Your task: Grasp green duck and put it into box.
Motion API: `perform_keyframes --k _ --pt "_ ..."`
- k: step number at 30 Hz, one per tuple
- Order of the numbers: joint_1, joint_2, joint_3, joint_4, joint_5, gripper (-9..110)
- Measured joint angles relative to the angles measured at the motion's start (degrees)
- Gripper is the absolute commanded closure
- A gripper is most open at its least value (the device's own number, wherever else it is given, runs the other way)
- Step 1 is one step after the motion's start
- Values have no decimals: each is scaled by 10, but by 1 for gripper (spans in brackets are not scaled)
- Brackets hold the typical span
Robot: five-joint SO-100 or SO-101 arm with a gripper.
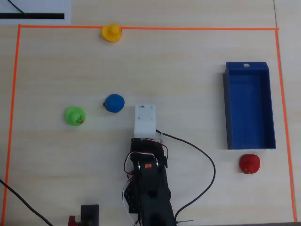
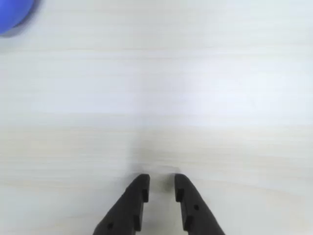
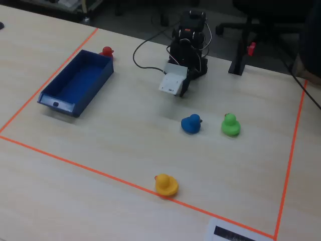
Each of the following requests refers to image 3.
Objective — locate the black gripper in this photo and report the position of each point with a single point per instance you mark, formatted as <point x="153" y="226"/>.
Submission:
<point x="188" y="80"/>

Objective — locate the green rubber duck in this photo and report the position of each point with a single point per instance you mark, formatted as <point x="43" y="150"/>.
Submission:
<point x="230" y="125"/>

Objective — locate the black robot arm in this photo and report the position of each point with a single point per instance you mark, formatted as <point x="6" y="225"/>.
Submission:
<point x="186" y="52"/>

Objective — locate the blue rubber duck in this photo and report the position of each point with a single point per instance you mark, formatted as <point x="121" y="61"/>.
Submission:
<point x="190" y="124"/>

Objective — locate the red rubber duck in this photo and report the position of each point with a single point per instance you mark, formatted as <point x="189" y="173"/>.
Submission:
<point x="107" y="51"/>

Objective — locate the yellow rubber duck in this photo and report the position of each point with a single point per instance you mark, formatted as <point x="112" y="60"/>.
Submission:
<point x="165" y="185"/>

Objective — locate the blue plastic box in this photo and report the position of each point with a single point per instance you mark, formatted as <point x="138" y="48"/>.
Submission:
<point x="75" y="85"/>

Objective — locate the black clamp stand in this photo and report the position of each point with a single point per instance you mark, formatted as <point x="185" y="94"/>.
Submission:
<point x="237" y="65"/>

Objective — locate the black office chair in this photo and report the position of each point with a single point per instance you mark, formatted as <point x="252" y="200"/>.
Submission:
<point x="230" y="25"/>

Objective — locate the orange tape strip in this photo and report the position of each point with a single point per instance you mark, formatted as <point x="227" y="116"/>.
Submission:
<point x="292" y="150"/>
<point x="50" y="78"/>
<point x="82" y="167"/>

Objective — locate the grey metal shelf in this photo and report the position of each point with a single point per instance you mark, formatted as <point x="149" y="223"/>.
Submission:
<point x="75" y="6"/>

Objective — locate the white paper with black bar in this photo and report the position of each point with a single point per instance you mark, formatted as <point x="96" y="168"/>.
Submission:
<point x="210" y="231"/>

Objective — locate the small dark object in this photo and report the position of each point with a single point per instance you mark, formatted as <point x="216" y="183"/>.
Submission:
<point x="1" y="25"/>

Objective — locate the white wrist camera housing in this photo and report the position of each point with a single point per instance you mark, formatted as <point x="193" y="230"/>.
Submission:
<point x="171" y="81"/>

